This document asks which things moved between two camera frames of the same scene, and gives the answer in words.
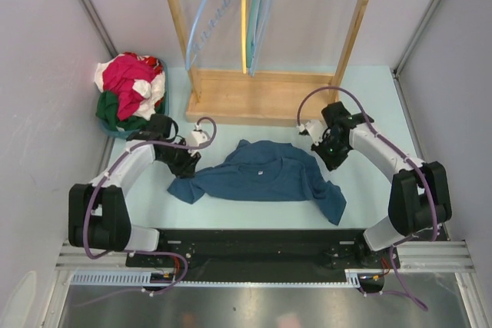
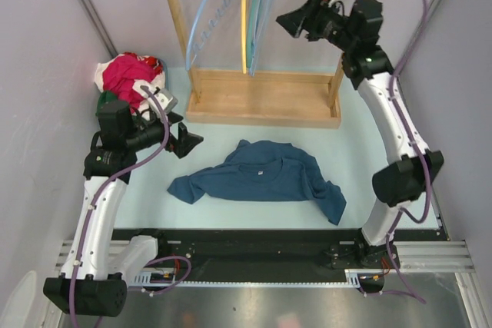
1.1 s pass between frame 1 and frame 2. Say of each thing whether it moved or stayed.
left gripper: moved
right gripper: moved
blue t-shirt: stayed
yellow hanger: stayed
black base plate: stayed
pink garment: stayed
